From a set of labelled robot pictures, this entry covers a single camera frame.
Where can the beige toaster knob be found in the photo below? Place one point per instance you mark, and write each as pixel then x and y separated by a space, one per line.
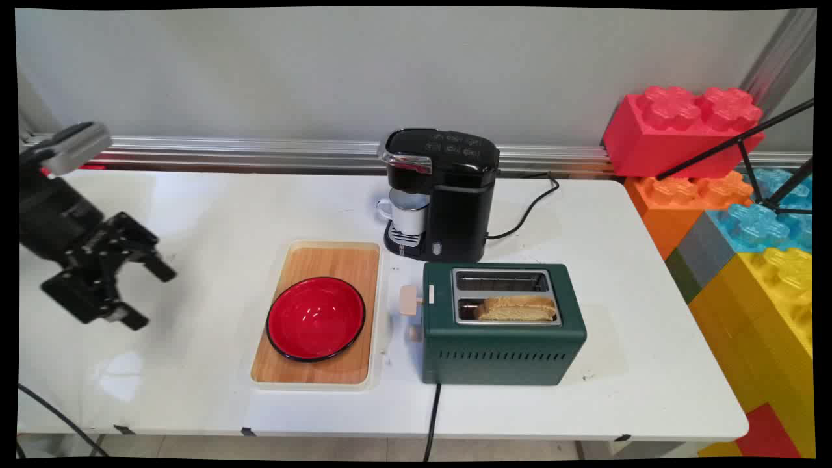
pixel 414 334

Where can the large red toy brick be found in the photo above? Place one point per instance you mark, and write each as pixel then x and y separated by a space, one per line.
pixel 656 140

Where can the red bowl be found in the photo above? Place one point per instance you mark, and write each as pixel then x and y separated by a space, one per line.
pixel 316 318

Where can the large orange toy brick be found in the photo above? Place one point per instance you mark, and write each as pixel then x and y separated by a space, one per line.
pixel 669 211

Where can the wooden serving tray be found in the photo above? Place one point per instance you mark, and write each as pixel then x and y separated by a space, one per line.
pixel 325 260

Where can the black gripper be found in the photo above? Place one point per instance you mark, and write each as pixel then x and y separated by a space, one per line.
pixel 55 214

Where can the slanted aluminum post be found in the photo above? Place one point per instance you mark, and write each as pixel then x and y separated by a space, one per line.
pixel 780 58

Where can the large blue toy brick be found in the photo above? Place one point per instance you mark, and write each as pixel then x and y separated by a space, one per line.
pixel 757 227
pixel 790 185

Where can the black coffee machine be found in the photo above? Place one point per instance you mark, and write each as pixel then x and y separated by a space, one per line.
pixel 455 195

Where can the white enamel mug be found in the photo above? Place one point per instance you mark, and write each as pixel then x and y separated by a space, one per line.
pixel 408 214

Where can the gray wrist camera box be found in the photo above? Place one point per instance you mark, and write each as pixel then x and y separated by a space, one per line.
pixel 75 148

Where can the large gray toy brick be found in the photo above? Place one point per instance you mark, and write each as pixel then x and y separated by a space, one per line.
pixel 708 250

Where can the green two-slot toaster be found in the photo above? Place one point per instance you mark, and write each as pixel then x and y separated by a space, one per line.
pixel 500 351

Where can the horizontal aluminum rail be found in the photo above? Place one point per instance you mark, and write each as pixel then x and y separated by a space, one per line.
pixel 260 153

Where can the beige toaster lever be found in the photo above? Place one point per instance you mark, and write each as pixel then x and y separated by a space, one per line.
pixel 409 300

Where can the toast bread slice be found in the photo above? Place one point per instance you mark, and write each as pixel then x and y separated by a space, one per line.
pixel 517 309

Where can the large yellow toy brick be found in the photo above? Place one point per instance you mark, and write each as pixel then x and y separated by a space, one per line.
pixel 760 325

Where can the black tripod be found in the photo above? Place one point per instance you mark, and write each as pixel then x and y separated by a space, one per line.
pixel 747 156

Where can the small red toy brick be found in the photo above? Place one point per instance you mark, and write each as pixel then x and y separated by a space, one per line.
pixel 767 435

